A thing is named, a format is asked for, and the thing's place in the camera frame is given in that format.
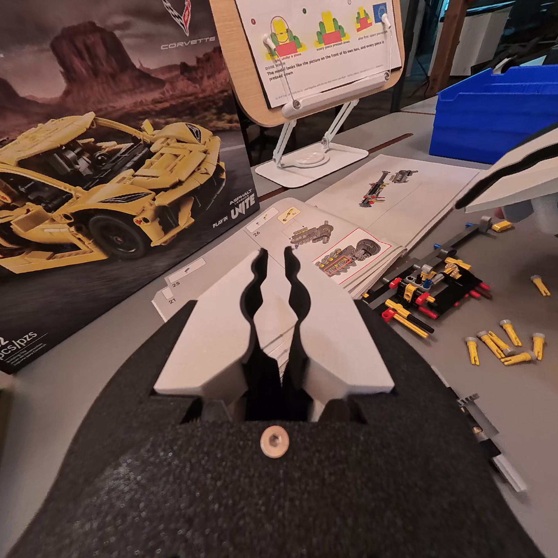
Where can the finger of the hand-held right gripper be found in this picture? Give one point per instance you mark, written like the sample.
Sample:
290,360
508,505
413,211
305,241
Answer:
523,187
532,150

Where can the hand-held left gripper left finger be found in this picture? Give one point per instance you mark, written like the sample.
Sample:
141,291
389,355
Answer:
205,344

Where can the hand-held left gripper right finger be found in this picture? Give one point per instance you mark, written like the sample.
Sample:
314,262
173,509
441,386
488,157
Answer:
344,344

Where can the pile of yellow toy pins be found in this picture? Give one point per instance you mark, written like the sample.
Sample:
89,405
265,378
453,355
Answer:
511,333

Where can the toy car set box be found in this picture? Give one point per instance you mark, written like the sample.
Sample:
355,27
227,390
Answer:
87,65

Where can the blue plastic bin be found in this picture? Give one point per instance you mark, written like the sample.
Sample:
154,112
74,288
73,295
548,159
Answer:
479,122

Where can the partly built toy chassis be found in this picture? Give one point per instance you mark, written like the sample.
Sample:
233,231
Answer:
453,292

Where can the building instruction booklet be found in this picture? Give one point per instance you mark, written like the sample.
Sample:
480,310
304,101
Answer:
392,183

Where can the wooden pillar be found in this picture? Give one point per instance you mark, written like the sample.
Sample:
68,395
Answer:
451,43

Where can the long black toy beam assembly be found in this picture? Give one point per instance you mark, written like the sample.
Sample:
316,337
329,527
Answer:
468,399

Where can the black stand pole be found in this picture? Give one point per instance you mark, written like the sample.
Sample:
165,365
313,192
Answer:
401,87

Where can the wooden book stand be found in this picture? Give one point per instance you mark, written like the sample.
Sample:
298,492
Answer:
244,87

